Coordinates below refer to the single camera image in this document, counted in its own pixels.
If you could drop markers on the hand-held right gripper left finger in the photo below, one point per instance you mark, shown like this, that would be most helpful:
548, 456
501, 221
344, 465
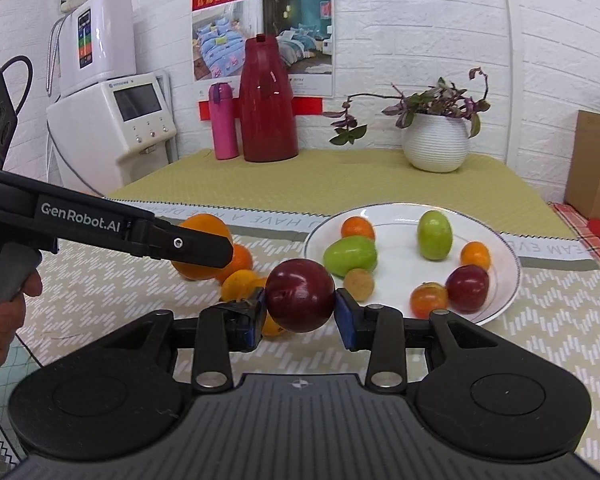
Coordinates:
256, 321

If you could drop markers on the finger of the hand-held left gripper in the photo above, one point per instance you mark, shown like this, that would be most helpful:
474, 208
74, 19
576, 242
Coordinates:
195, 247

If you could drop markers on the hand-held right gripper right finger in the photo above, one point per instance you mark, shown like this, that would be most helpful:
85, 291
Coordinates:
347, 322

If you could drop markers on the large orange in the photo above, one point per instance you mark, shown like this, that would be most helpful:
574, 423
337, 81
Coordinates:
205, 225

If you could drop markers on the small yellow orange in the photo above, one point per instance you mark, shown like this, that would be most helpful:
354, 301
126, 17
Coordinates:
237, 286

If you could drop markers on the brown kiwi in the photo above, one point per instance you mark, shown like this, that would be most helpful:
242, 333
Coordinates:
358, 283

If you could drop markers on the dark red plum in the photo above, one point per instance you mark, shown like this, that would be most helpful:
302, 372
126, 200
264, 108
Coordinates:
467, 287
300, 295

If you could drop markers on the large green mango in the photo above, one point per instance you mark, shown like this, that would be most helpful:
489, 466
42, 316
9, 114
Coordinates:
350, 256

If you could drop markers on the white plate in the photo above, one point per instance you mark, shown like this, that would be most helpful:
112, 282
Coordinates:
400, 262

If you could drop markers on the red orange persimmon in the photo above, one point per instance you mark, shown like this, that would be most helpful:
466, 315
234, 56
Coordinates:
428, 301

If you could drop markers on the small tangerine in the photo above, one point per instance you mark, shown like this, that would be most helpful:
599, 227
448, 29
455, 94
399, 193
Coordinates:
357, 227
475, 255

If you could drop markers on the small green mango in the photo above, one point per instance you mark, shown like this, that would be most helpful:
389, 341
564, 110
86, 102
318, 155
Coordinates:
435, 235

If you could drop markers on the person's left hand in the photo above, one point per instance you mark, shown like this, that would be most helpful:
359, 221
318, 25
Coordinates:
5, 330

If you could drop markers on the white water dispenser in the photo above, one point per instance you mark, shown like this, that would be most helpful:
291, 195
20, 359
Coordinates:
105, 145

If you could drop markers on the chevron patterned tablecloth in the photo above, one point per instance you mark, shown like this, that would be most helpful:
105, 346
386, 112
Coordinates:
130, 300

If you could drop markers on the pink bottle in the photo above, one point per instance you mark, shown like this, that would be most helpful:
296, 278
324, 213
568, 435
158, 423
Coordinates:
223, 125

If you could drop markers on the red thermos jug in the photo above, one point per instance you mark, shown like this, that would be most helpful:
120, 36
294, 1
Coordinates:
267, 110

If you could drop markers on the teal grid mat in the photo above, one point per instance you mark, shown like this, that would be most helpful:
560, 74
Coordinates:
10, 365

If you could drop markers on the potted plant in white pot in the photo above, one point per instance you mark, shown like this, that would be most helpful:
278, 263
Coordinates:
435, 145

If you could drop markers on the red plaid cloth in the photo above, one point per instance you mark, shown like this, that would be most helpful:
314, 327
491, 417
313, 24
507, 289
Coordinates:
575, 220

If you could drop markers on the cardboard box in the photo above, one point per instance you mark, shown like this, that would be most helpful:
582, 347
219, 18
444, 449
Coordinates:
595, 165

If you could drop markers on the white wall water purifier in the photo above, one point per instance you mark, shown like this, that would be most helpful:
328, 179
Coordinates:
97, 40

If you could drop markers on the wall poster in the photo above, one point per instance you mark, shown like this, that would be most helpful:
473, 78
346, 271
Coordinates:
215, 40

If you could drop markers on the white wall pipe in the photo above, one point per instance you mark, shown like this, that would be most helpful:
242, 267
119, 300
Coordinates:
507, 60

